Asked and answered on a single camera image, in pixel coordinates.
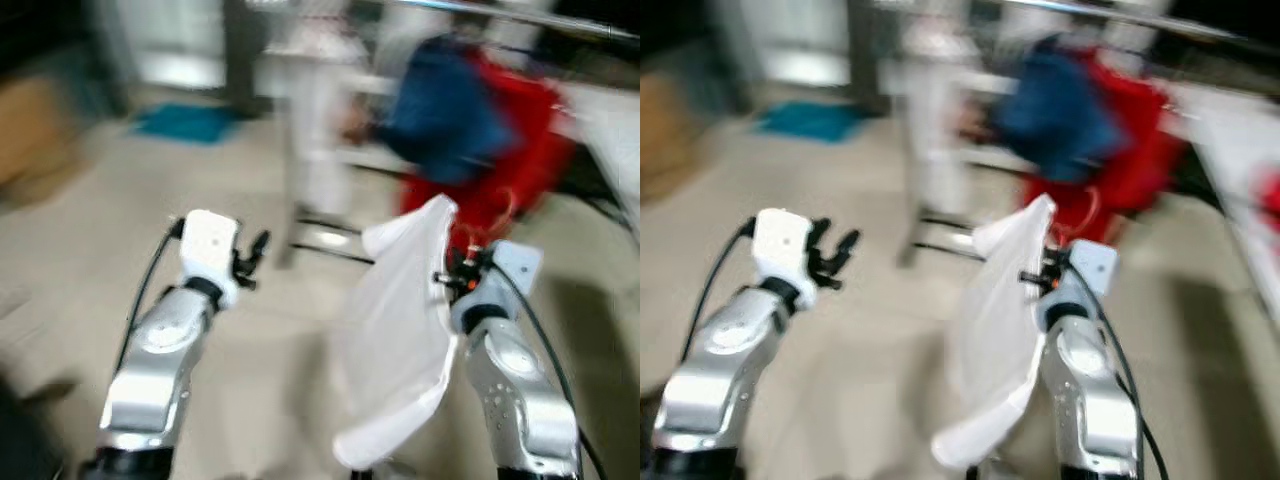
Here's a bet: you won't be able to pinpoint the glass sliding door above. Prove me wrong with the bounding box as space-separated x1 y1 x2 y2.
740 0 851 91
112 0 229 93

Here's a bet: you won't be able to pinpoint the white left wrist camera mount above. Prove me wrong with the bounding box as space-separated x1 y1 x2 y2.
752 207 814 310
180 208 242 310

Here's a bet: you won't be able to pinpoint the plain white shirt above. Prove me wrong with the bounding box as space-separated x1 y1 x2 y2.
930 193 1061 471
332 193 463 471

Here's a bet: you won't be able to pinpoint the teal floor mat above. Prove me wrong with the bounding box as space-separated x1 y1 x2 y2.
133 102 241 146
757 100 865 145

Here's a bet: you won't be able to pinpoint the metal clothes rack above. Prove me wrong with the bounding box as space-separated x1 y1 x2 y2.
900 0 1251 269
268 0 640 273

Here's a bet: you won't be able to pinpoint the grey curtain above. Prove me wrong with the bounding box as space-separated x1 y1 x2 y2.
222 0 273 119
845 0 893 119

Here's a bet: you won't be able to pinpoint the plain cardboard box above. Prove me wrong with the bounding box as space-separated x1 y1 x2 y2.
0 75 73 196
640 70 693 206

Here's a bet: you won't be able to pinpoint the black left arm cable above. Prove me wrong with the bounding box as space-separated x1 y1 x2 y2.
117 217 191 373
680 217 758 369

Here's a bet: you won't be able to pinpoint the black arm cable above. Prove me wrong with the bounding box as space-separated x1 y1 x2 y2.
1090 285 1171 480
495 262 607 480
117 217 191 373
680 217 758 369

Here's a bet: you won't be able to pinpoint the blue denim garment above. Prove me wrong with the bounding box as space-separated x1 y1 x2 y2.
993 35 1133 189
378 35 523 189

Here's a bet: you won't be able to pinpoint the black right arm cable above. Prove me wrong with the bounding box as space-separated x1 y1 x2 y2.
495 262 607 480
1090 285 1171 480

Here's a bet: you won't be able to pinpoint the white shirt black letters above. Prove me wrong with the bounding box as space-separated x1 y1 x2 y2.
903 18 979 219
268 18 369 229

